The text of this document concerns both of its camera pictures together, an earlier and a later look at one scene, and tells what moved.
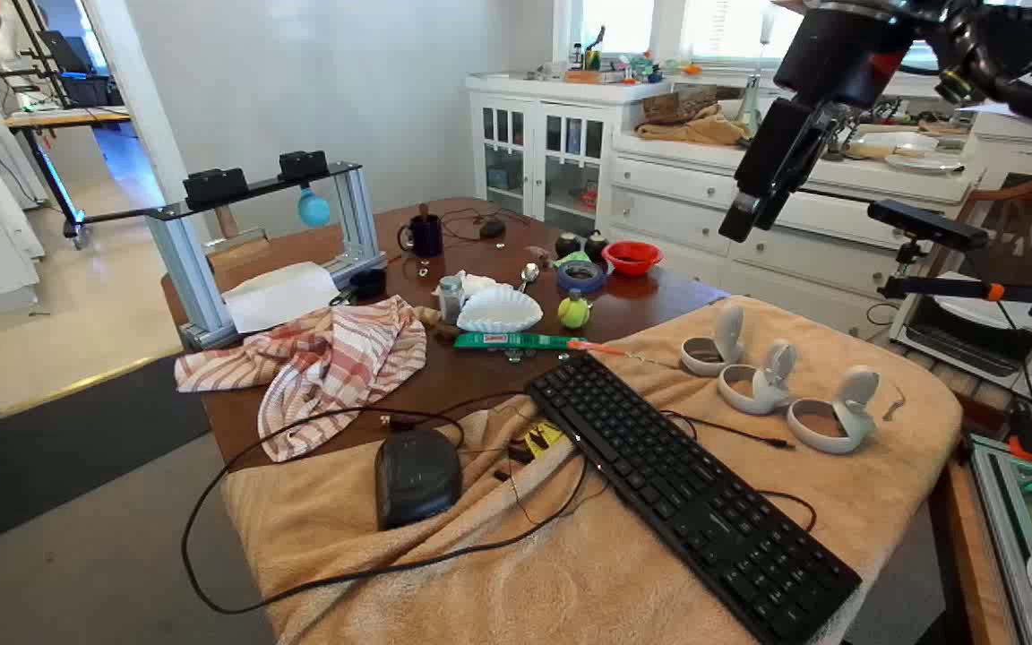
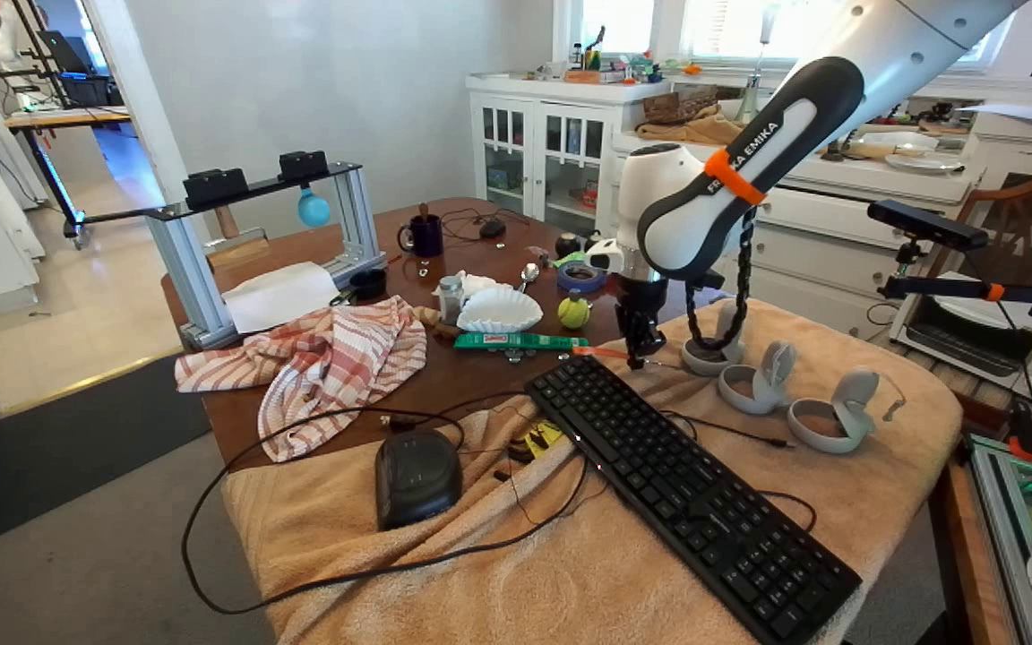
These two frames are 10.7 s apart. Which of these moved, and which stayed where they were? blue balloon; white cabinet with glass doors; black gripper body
Moved: black gripper body
Stayed: blue balloon; white cabinet with glass doors
